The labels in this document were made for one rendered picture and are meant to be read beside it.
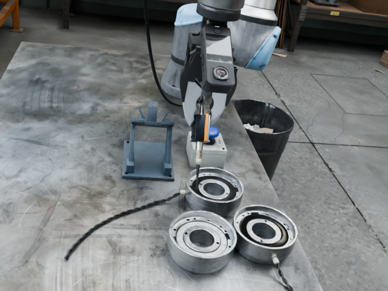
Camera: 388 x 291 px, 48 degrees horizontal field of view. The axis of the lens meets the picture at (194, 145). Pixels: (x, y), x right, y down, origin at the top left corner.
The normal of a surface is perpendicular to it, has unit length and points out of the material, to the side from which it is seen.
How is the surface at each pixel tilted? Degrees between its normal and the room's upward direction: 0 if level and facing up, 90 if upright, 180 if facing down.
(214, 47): 32
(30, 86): 0
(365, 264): 0
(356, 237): 0
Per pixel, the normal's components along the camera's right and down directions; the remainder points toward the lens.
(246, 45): -0.27, 0.32
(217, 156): 0.14, 0.54
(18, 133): 0.15, -0.84
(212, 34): 0.22, -0.43
